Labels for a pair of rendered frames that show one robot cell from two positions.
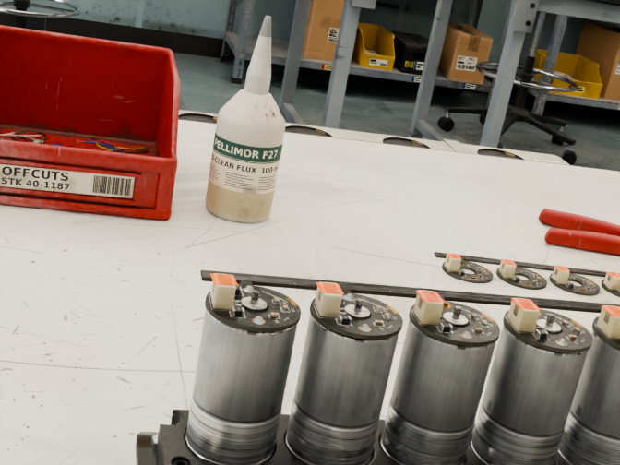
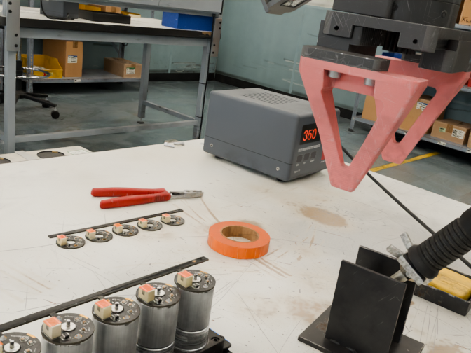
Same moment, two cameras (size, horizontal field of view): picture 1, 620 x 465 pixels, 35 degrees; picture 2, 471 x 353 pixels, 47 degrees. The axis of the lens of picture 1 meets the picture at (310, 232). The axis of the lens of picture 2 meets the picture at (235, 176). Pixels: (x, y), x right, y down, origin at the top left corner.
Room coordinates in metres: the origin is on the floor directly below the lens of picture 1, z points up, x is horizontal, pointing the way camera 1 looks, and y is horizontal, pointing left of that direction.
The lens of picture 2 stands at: (0.01, 0.05, 0.97)
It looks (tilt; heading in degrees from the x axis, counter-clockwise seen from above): 18 degrees down; 326
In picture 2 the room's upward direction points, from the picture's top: 8 degrees clockwise
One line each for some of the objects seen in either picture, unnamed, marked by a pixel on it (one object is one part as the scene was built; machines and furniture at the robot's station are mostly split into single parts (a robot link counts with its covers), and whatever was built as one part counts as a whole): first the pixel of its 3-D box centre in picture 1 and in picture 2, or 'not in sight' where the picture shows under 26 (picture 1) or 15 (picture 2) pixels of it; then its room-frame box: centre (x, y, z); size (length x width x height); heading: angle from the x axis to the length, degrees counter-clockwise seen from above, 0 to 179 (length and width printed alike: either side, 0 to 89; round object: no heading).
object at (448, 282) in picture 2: not in sight; (433, 280); (0.27, -0.36, 0.76); 0.07 x 0.05 x 0.02; 21
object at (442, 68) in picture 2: not in sight; (401, 101); (0.27, -0.25, 0.92); 0.07 x 0.07 x 0.09; 25
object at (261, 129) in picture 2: not in sight; (270, 132); (0.62, -0.41, 0.80); 0.15 x 0.12 x 0.10; 20
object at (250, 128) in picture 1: (252, 116); not in sight; (0.47, 0.04, 0.80); 0.03 x 0.03 x 0.10
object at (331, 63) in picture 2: not in sight; (366, 111); (0.24, -0.19, 0.92); 0.07 x 0.07 x 0.09; 25
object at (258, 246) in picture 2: not in sight; (238, 239); (0.40, -0.23, 0.76); 0.06 x 0.06 x 0.01
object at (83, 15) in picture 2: not in sight; (104, 16); (3.01, -0.99, 0.77); 0.24 x 0.16 x 0.04; 104
